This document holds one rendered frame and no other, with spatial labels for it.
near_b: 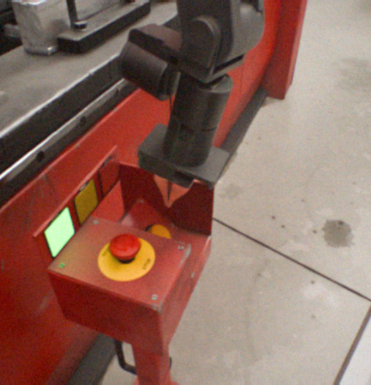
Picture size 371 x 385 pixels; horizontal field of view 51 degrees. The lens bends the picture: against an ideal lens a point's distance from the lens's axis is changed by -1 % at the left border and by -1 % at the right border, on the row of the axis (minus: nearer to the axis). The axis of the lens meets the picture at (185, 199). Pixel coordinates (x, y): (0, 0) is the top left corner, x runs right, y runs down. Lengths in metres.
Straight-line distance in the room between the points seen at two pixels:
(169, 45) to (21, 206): 0.38
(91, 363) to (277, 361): 0.56
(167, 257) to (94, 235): 0.11
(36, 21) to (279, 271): 1.14
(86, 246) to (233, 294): 0.95
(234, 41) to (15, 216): 0.45
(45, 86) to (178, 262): 0.39
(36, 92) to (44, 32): 0.17
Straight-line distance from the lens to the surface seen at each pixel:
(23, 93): 0.71
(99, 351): 1.28
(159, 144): 0.49
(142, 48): 0.45
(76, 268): 0.51
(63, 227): 0.52
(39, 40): 0.85
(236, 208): 1.73
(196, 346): 1.32
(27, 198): 0.68
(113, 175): 0.60
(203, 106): 0.41
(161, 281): 0.48
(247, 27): 0.39
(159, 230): 0.61
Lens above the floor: 1.17
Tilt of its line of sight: 42 degrees down
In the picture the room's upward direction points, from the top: straight up
